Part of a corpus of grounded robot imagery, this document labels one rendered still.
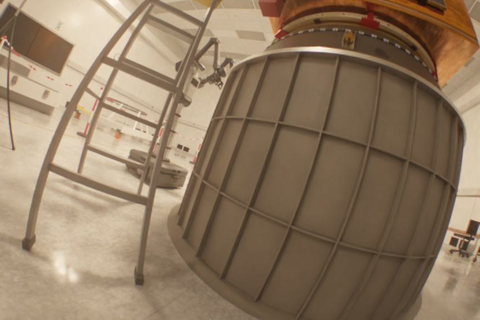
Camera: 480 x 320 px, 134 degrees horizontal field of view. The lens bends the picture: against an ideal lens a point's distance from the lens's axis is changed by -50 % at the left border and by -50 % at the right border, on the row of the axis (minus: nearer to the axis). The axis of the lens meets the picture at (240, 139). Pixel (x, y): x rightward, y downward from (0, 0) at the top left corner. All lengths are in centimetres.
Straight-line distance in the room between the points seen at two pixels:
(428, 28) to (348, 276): 152
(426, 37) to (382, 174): 114
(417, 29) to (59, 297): 217
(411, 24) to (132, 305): 201
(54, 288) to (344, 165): 108
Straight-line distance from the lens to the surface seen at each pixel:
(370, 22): 149
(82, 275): 83
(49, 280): 80
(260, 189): 87
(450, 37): 172
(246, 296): 96
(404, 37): 162
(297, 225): 82
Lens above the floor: 57
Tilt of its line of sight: 6 degrees up
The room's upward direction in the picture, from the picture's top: 20 degrees clockwise
